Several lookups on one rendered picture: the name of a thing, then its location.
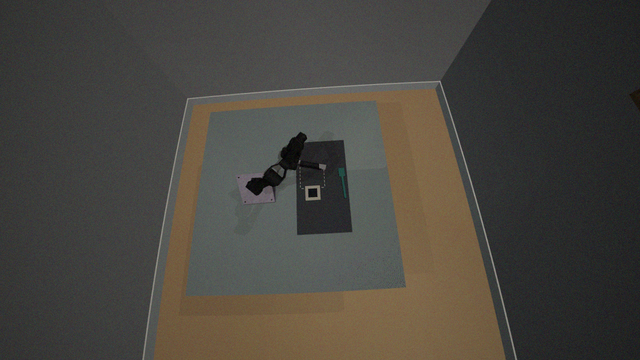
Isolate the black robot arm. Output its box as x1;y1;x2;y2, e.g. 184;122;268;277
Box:
245;132;307;196

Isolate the green flat paddle-shaped tool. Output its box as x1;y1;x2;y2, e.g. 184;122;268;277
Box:
338;167;347;198

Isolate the beige tile with black rectangle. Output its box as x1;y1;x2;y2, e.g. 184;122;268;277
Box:
305;185;321;201

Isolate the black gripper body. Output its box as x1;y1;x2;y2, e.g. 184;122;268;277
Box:
289;153;300;171

